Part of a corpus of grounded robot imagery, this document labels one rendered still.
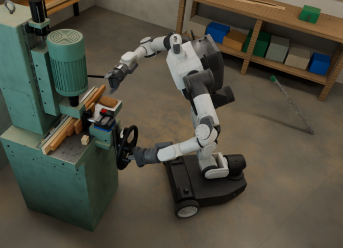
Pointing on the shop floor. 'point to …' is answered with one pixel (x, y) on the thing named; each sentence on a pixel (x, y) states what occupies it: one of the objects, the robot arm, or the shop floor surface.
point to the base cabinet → (67, 187)
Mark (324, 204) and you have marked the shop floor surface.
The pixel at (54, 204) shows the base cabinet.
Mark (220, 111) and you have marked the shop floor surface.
